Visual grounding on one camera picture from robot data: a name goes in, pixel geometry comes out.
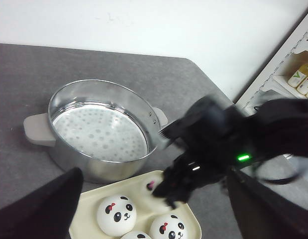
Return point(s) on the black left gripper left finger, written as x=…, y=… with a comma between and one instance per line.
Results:
x=46, y=213

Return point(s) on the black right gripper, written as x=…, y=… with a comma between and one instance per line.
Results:
x=212, y=138

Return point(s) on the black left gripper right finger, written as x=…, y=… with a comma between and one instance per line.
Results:
x=262, y=213

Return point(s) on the panda bun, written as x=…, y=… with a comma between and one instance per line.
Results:
x=168, y=226
x=151, y=183
x=136, y=235
x=116, y=215

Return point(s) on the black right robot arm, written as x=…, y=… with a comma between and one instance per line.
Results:
x=282, y=129

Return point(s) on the stainless steel steamer pot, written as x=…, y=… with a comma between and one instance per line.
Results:
x=39, y=129

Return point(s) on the white perforated steamer liner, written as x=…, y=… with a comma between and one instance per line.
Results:
x=102, y=133

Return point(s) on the white shelf unit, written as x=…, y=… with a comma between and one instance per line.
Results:
x=272, y=82

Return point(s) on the yellow green drink carton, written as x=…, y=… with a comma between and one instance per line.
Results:
x=298, y=76

